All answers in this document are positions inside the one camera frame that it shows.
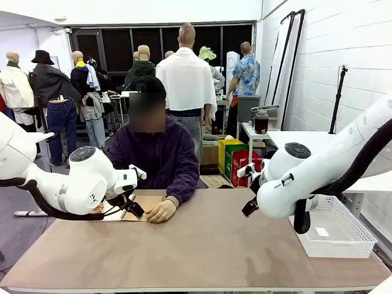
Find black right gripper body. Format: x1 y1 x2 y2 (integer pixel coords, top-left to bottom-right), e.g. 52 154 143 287
249 171 266 202

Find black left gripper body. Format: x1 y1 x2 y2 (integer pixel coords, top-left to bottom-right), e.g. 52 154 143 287
107 192 137 209

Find brown spiral notebook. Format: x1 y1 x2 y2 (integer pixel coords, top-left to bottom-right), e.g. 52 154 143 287
102 194 168 222

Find person's left forearm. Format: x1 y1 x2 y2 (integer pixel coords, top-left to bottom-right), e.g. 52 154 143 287
165 180 200 206

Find person's left hand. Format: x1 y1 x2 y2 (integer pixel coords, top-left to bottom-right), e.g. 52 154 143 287
145 199 179 224

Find red bag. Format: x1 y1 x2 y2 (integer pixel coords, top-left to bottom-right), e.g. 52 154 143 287
230 149 264 188

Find wooden slatted board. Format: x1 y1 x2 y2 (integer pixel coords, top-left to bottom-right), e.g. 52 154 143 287
200 175 235 189

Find green and yellow bag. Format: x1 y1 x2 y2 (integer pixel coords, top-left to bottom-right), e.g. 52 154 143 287
217 138 249 181

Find person in purple jacket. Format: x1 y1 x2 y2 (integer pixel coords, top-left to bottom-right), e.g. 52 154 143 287
105 75 200 206

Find cardboard box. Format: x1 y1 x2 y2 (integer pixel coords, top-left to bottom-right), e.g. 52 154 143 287
200 143 220 168

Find small white side table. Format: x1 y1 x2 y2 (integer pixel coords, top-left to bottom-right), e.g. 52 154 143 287
240 121 278 187

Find glass jar with dark liquid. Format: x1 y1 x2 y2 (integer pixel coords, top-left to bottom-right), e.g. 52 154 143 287
254 109 270 135

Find grey box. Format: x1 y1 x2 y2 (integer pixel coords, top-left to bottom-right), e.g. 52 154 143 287
237 94 262 123

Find white plastic mesh basket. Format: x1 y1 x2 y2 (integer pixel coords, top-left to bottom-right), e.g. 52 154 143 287
289 195 378 258

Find white stand foot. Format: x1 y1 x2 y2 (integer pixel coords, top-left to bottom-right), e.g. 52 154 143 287
13 210 50 217

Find mannequin legs in blue jeans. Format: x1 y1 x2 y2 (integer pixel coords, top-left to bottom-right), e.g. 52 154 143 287
47 94 78 167

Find white background desk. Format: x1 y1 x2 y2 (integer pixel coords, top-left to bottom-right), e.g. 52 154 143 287
104 91 129 125

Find mannequin in floral blue shirt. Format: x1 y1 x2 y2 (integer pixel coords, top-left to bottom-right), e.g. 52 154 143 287
225 41 261 138

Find black cap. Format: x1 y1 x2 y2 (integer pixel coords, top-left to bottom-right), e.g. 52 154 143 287
130 75 167 94

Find black tripod stand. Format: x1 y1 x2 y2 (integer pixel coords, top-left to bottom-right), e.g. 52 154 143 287
329 64 349 135

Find mannequin with white cloth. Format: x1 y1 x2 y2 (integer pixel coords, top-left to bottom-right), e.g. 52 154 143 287
155 23 218 160

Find mannequin with yellow scarf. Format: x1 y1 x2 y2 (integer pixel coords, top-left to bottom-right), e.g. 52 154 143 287
70 50 107 151

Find black framed white panel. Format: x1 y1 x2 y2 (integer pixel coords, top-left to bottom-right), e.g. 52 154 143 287
263 11 296 107
280 9 306 131

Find white tower appliance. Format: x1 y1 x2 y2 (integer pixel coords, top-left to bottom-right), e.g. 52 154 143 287
226 50 240 89

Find mannequin in dark green hoodie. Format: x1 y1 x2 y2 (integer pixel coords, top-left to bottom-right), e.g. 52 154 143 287
124 45 156 89

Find mannequin with black hat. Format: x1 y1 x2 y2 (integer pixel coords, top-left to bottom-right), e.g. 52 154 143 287
29 50 82 129

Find mannequin with green hat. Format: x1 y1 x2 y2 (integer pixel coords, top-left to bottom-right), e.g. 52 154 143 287
198 45 226 92

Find dark glass window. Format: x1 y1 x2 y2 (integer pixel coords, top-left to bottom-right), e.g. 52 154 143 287
69 20 257 92

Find mannequin in cream jacket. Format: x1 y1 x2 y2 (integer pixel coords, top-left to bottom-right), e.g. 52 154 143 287
0 51 35 126

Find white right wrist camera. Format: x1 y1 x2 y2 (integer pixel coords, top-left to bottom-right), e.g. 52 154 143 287
237 162 257 180

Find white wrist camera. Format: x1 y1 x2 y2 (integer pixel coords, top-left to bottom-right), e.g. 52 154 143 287
128 164 147 181
237 162 257 180

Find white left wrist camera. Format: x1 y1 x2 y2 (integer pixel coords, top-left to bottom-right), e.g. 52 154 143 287
128 164 147 181

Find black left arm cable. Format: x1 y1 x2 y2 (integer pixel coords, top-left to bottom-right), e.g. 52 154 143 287
0 178 107 222

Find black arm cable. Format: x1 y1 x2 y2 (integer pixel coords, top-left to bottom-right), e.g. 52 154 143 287
0 178 107 222
293 118 392 235

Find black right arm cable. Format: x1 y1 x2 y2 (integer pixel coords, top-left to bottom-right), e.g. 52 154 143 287
293 118 392 235

